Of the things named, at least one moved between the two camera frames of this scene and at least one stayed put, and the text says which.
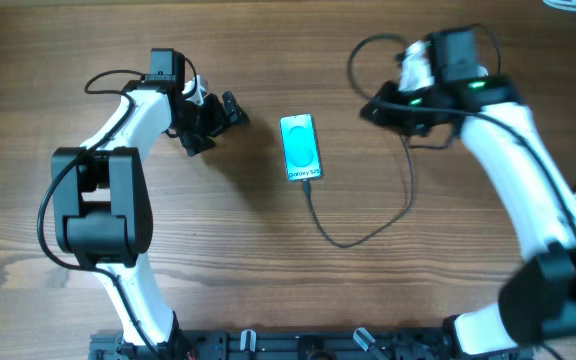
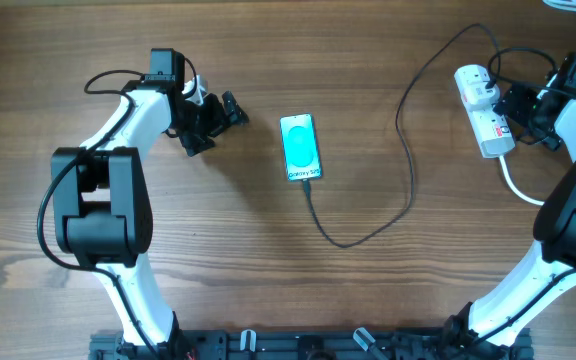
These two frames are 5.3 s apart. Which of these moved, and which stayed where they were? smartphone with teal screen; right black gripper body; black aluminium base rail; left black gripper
Moved: right black gripper body
Stayed: smartphone with teal screen; black aluminium base rail; left black gripper
